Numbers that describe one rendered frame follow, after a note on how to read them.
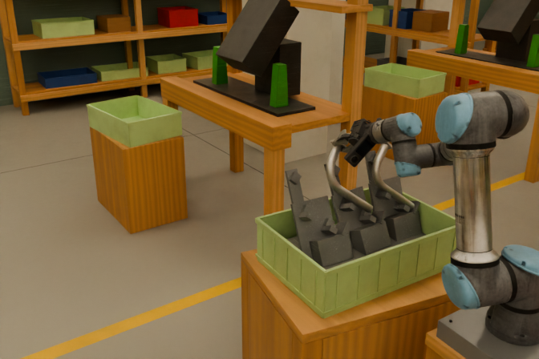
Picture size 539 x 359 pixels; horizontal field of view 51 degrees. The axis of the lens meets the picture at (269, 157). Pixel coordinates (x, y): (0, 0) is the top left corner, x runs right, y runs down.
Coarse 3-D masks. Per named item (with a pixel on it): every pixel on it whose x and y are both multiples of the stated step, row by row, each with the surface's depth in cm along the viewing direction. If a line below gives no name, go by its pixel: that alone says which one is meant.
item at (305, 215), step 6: (306, 210) 194; (300, 216) 194; (306, 216) 190; (312, 216) 191; (324, 222) 199; (330, 222) 198; (324, 228) 196; (330, 228) 193; (336, 228) 194; (330, 234) 196
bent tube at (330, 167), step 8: (336, 152) 197; (328, 160) 196; (328, 168) 195; (328, 176) 195; (336, 184) 195; (336, 192) 197; (344, 192) 197; (352, 200) 199; (360, 200) 200; (368, 208) 202
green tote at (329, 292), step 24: (264, 216) 201; (288, 216) 207; (432, 216) 209; (264, 240) 198; (432, 240) 191; (264, 264) 201; (288, 264) 186; (312, 264) 172; (360, 264) 174; (384, 264) 181; (408, 264) 188; (432, 264) 195; (312, 288) 176; (336, 288) 172; (360, 288) 178; (384, 288) 185; (336, 312) 176
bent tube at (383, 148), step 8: (384, 144) 207; (384, 152) 207; (376, 160) 205; (376, 168) 205; (376, 176) 205; (376, 184) 206; (384, 184) 206; (392, 192) 208; (400, 200) 210; (408, 200) 212
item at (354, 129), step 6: (360, 120) 191; (366, 120) 190; (378, 120) 185; (354, 126) 192; (360, 126) 188; (366, 126) 189; (372, 126) 182; (354, 132) 190; (360, 132) 187; (366, 132) 186; (354, 138) 187; (360, 138) 187; (372, 138) 182; (354, 144) 190
